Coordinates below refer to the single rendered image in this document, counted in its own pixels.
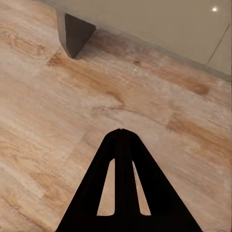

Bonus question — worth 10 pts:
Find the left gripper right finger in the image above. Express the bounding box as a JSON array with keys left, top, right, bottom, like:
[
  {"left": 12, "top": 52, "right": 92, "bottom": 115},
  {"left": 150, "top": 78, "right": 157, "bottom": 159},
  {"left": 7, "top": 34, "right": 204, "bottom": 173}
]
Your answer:
[{"left": 121, "top": 129, "right": 203, "bottom": 232}]

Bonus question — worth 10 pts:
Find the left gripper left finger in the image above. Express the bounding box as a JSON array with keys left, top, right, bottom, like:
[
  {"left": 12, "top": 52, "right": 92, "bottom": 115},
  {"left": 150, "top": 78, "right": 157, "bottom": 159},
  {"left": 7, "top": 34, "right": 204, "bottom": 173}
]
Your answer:
[{"left": 56, "top": 129, "right": 129, "bottom": 232}]

